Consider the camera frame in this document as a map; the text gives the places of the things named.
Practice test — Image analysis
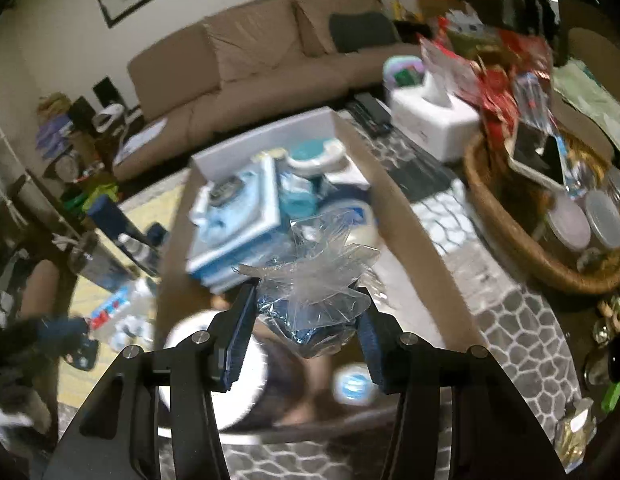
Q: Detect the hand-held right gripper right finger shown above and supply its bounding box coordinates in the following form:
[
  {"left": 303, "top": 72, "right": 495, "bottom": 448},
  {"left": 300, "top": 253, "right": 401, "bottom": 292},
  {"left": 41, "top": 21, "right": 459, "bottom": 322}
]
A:
[{"left": 355, "top": 287, "right": 580, "bottom": 480}]

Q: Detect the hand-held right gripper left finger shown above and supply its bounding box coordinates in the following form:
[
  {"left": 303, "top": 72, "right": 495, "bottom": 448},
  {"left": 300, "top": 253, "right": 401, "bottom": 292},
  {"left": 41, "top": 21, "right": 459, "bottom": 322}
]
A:
[{"left": 42, "top": 280, "right": 263, "bottom": 480}]

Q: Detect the blue candy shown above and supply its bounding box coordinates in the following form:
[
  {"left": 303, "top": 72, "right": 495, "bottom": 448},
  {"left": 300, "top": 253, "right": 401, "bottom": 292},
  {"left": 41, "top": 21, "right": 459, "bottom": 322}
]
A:
[{"left": 235, "top": 210, "right": 383, "bottom": 361}]

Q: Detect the brown cardboard box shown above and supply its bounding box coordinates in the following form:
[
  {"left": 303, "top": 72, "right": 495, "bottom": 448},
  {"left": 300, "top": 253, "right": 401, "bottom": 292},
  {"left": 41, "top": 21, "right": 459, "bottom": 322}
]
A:
[{"left": 157, "top": 107, "right": 485, "bottom": 441}]

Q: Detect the small white blue round tub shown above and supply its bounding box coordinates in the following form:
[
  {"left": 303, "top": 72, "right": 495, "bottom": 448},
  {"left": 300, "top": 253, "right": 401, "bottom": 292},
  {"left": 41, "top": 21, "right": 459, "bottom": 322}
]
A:
[{"left": 332, "top": 364, "right": 379, "bottom": 407}]

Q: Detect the white tape roll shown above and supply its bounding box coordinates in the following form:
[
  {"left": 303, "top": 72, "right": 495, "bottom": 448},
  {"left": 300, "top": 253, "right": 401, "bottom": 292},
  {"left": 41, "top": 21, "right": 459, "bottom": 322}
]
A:
[{"left": 162, "top": 310, "right": 268, "bottom": 431}]

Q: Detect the clear plastic bottle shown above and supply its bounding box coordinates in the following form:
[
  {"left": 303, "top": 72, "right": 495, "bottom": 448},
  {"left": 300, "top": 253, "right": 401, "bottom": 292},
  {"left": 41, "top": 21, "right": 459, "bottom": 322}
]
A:
[{"left": 89, "top": 279, "right": 157, "bottom": 352}]

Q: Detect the light blue white box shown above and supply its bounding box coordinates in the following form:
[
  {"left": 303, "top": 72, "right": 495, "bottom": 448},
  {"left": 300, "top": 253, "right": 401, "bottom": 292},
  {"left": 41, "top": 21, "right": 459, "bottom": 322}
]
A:
[{"left": 187, "top": 157, "right": 283, "bottom": 292}]

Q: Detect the white round jar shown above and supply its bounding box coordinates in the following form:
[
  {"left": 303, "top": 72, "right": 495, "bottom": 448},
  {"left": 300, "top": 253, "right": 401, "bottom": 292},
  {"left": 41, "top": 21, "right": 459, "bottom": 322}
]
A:
[{"left": 315, "top": 197, "right": 381, "bottom": 256}]

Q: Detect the grey stone pattern mat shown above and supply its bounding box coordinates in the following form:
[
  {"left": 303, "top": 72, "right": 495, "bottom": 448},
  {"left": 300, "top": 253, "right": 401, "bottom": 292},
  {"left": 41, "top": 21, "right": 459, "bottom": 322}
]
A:
[{"left": 225, "top": 110, "right": 581, "bottom": 480}]

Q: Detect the teal packet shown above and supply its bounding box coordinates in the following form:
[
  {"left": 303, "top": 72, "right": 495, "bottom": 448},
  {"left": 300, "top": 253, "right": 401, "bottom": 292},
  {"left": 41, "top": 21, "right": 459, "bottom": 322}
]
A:
[{"left": 280, "top": 172, "right": 321, "bottom": 217}]

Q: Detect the yellow plaid blanket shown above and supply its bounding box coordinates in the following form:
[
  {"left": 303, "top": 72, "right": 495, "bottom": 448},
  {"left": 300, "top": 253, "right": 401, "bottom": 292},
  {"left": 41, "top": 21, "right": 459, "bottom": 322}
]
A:
[{"left": 57, "top": 180, "right": 191, "bottom": 411}]

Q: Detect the wicker basket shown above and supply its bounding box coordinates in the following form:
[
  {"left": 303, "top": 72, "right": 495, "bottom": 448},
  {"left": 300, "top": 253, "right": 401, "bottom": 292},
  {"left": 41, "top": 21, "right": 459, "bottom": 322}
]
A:
[{"left": 462, "top": 130, "right": 620, "bottom": 295}]

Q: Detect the teal white round device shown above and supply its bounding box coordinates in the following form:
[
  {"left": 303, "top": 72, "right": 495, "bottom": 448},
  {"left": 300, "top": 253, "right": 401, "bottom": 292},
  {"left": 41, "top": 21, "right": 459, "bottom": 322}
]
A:
[{"left": 285, "top": 137, "right": 348, "bottom": 177}]

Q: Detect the green bag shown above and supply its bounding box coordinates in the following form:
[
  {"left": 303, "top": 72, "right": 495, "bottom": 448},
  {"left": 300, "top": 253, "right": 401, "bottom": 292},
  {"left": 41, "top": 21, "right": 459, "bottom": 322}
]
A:
[{"left": 64, "top": 184, "right": 119, "bottom": 212}]

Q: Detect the clear packet with gold contents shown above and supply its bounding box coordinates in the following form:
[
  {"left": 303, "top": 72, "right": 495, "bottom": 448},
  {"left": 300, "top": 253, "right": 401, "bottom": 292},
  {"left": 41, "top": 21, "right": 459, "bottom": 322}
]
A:
[{"left": 554, "top": 399, "right": 599, "bottom": 474}]

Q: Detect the white paper sheet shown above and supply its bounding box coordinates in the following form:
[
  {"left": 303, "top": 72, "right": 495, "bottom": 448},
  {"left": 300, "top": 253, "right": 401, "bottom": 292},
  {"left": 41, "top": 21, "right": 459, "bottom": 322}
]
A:
[{"left": 112, "top": 119, "right": 169, "bottom": 166}]

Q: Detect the jar with grey lid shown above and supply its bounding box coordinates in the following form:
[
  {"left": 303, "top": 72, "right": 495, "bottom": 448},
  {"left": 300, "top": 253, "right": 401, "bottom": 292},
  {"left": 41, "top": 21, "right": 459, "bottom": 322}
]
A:
[
  {"left": 584, "top": 189, "right": 620, "bottom": 251},
  {"left": 544, "top": 192, "right": 593, "bottom": 254}
]

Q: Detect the black remote control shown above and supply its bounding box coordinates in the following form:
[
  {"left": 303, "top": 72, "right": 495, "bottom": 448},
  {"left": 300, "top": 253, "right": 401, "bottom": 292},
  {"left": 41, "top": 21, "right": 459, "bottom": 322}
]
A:
[
  {"left": 357, "top": 92, "right": 393, "bottom": 133},
  {"left": 345, "top": 101, "right": 385, "bottom": 137}
]

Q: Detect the white tissue box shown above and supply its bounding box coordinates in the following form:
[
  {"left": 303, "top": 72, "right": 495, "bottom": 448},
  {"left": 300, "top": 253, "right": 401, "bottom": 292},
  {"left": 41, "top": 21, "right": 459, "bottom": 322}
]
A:
[{"left": 390, "top": 70, "right": 481, "bottom": 162}]

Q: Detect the brown fabric sofa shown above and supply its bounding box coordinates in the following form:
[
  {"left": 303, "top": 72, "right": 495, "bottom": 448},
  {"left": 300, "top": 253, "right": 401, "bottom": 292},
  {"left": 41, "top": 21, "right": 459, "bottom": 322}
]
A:
[{"left": 112, "top": 0, "right": 425, "bottom": 181}]

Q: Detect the white tablet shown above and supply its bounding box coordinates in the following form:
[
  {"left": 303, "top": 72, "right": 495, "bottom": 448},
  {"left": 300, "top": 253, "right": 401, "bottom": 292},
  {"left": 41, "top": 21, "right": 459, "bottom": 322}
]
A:
[{"left": 507, "top": 120, "right": 571, "bottom": 192}]

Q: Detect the red snack packet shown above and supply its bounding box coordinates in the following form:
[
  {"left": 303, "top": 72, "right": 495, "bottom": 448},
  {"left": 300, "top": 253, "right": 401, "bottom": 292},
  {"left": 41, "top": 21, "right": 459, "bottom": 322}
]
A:
[{"left": 477, "top": 67, "right": 521, "bottom": 147}]

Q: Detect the pastel round container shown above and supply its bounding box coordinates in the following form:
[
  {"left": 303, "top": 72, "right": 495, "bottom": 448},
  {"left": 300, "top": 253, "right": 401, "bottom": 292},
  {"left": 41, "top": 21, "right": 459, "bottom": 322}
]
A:
[{"left": 384, "top": 56, "right": 427, "bottom": 89}]

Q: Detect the dark grey cushion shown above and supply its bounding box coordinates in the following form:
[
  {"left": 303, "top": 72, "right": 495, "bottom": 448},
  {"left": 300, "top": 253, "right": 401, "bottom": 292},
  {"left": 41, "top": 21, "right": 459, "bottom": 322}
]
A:
[{"left": 329, "top": 12, "right": 401, "bottom": 54}]

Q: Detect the pale green cloth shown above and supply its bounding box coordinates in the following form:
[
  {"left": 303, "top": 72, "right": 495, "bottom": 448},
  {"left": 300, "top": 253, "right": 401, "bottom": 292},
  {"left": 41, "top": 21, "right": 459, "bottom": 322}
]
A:
[{"left": 552, "top": 59, "right": 620, "bottom": 157}]

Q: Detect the green handled tool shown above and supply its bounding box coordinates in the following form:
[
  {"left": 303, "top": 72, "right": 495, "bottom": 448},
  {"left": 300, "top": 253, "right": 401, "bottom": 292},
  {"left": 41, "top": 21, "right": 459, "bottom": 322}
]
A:
[{"left": 600, "top": 332, "right": 620, "bottom": 414}]

